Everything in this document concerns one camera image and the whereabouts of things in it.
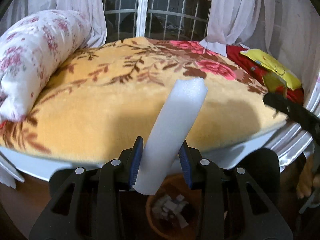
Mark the white framed window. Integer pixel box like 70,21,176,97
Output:
102,0,211,42

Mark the sheer pink curtain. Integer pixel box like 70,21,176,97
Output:
199,0,320,58
1,0,107,47

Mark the pink floral rolled quilt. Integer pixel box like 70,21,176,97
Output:
1,10,91,122

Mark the yellow green wrapper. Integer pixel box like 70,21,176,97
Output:
263,72,287,98

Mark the left sheer pink curtain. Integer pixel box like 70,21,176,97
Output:
1,0,107,47

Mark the right sheer pink curtain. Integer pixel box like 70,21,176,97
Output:
199,0,320,58

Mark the white foam stick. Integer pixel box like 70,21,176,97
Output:
133,77,208,195

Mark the yellow cartoon pillow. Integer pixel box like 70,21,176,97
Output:
240,49,302,90

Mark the red blanket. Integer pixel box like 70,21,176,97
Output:
226,45,304,105

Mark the floral orange plush blanket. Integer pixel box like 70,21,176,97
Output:
1,37,286,163

